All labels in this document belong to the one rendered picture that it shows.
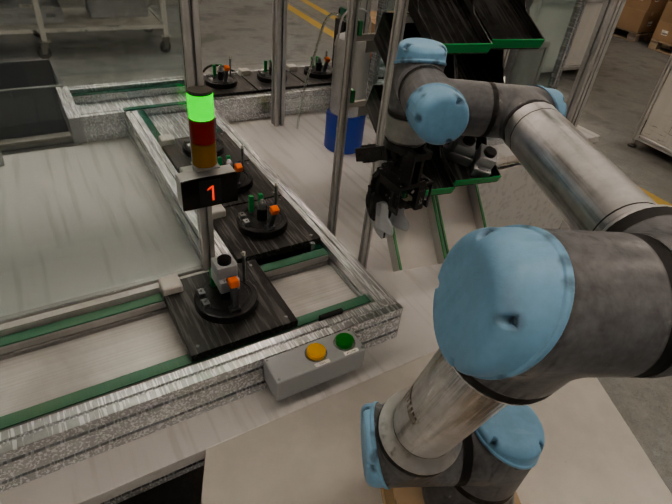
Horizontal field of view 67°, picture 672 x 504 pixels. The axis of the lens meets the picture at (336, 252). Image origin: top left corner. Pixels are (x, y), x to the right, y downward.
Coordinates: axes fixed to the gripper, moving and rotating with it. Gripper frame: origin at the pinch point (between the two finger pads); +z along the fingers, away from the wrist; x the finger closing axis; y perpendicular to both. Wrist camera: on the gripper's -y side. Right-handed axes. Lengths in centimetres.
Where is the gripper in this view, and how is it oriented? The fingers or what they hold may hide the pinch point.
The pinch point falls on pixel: (381, 230)
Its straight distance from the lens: 98.5
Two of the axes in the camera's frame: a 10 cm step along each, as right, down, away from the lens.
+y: 5.0, 5.6, -6.6
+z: -0.9, 7.9, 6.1
